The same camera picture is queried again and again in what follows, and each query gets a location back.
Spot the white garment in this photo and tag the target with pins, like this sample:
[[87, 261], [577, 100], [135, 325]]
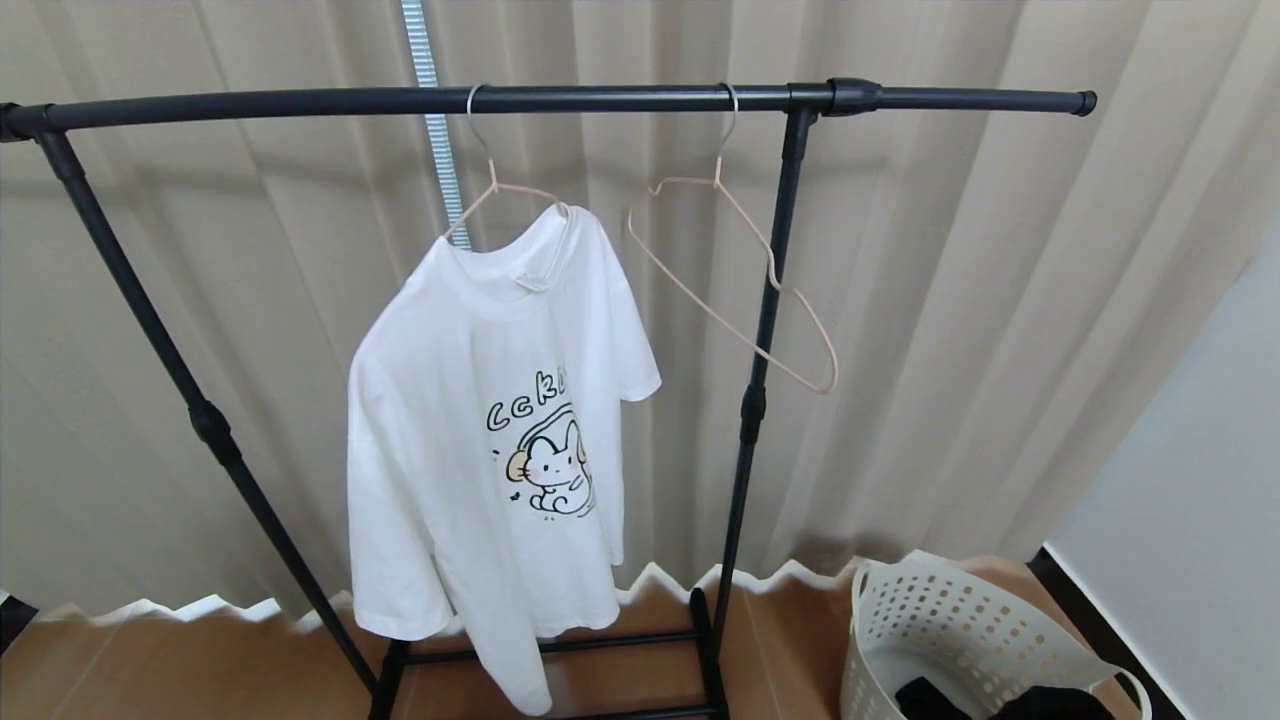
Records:
[[440, 400]]

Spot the pink clothes hanger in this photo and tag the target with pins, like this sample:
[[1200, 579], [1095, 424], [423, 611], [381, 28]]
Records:
[[718, 172], [493, 182]]

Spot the black garment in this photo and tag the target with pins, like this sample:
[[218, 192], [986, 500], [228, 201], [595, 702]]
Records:
[[1050, 706]]

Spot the black clothes rack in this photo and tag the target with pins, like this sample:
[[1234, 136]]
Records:
[[600, 98]]

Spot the white laundry basket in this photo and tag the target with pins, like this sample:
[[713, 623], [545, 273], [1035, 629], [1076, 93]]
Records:
[[960, 620]]

